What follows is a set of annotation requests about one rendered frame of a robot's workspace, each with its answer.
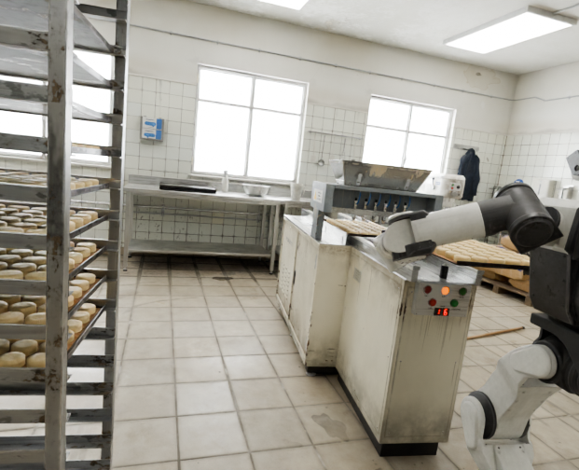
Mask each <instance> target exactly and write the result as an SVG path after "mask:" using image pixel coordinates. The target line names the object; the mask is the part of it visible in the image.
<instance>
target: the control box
mask: <svg viewBox="0 0 579 470"><path fill-rule="evenodd" d="M426 286H430V287H431V288H432V290H431V292H430V293H429V294H426V293H425V292H424V288H425V287H426ZM444 287H447V288H448V289H449V291H448V293H447V294H446V295H444V294H443V293H442V289H443V288H444ZM462 288H465V289H466V294H465V295H463V296H462V295H460V290H461V289H462ZM471 289H472V285H470V284H468V283H443V282H427V281H417V282H416V283H415V290H414V296H413V301H412V308H411V313H413V314H414V315H432V316H455V317H466V314H467V309H468V304H469V298H470V294H471ZM432 298H433V299H435V300H436V304H435V305H434V306H431V305H430V304H429V301H430V299H432ZM452 300H457V301H458V302H459V304H458V306H457V307H452V306H451V301H452ZM437 309H440V311H439V310H437ZM444 309H448V311H447V310H445V311H447V312H445V311H444ZM436 310H437V311H439V314H438V313H437V314H438V315H436ZM444 312H445V314H446V313H447V315H444Z"/></svg>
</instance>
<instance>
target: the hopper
mask: <svg viewBox="0 0 579 470"><path fill-rule="evenodd" d="M329 161H330V164H331V167H332V170H333V173H334V176H335V178H336V182H337V184H341V185H346V186H356V187H373V188H382V189H391V190H400V191H409V192H417V191H418V190H419V189H420V187H421V185H422V184H423V183H424V181H425V180H426V179H427V178H428V176H429V175H430V174H431V172H432V171H433V170H425V169H417V168H408V167H401V166H392V165H384V164H377V163H368V162H360V161H351V160H344V159H333V160H329Z"/></svg>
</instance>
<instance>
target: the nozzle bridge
mask: <svg viewBox="0 0 579 470"><path fill-rule="evenodd" d="M359 191H361V197H360V200H359V196H360V192H359ZM369 192H371V198H370V202H369V204H368V205H367V208H366V210H364V202H365V199H367V203H368V201H369V197H370V194H369ZM379 193H380V194H381V198H380V203H379V197H380V195H379ZM389 194H391V202H390V205H389V206H388V204H389V201H390V195H389ZM399 195H400V196H401V201H400V197H399ZM409 196H410V198H411V201H410V204H409ZM355 198H358V199H357V202H358V200H359V203H358V204H357V209H353V204H354V201H355ZM443 199H444V196H443V195H436V194H430V193H423V192H418V191H417V192H409V191H400V190H391V189H382V188H373V187H356V186H346V185H341V184H337V183H327V182H319V181H313V184H312V192H311V200H310V206H312V207H314V210H313V218H312V226H311V237H312V238H313V239H314V240H319V241H321V240H322V234H323V226H324V213H343V214H362V215H373V216H383V217H390V216H391V215H393V214H399V213H402V212H403V206H404V204H405V202H406V203H407V206H408V204H409V207H408V208H407V212H416V211H419V210H424V211H426V212H427V213H432V212H436V211H441V210H442V204H443ZM375 200H378V203H379V206H378V207H377V211H373V208H374V202H375ZM386 200H387V206H388V207H387V212H383V206H384V203H385V201H386ZM395 201H397V206H398V204H399V201H400V205H399V207H398V208H397V209H396V213H393V205H394V202H395Z"/></svg>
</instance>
